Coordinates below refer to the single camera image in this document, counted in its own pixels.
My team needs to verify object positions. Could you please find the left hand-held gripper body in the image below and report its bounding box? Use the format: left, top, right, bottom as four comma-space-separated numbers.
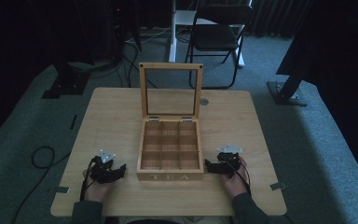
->
89, 148, 119, 185

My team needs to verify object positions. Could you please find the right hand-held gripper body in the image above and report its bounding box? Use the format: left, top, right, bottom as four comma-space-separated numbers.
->
215, 143, 244, 179

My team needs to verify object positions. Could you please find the wooden tea box with lid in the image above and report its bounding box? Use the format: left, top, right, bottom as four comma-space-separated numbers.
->
136, 62, 205, 182

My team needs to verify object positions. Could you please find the person's left hand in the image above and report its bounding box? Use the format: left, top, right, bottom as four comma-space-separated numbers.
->
82, 169, 117, 203

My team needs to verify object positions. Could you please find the person's right hand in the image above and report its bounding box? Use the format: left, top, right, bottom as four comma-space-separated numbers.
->
219, 155, 251, 199

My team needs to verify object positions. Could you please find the black folding chair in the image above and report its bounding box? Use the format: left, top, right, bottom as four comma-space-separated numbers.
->
167, 0, 253, 69
185, 4, 255, 91

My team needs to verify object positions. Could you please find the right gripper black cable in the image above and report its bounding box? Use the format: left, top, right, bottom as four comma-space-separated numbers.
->
229, 154, 253, 198

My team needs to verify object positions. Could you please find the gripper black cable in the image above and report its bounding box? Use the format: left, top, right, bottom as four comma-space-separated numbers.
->
79, 156, 99, 202
229, 154, 253, 198

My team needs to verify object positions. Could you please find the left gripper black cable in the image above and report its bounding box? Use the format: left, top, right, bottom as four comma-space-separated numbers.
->
79, 156, 99, 202

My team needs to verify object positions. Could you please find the black cable on floor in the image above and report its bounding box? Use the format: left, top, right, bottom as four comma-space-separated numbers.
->
10, 146, 73, 224

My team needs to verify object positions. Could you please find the black stand with base plate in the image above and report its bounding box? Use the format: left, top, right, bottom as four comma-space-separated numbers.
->
266, 27, 310, 108
41, 61, 91, 101

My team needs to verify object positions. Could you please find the bundle of black cables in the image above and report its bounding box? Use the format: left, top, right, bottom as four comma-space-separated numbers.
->
115, 27, 159, 90

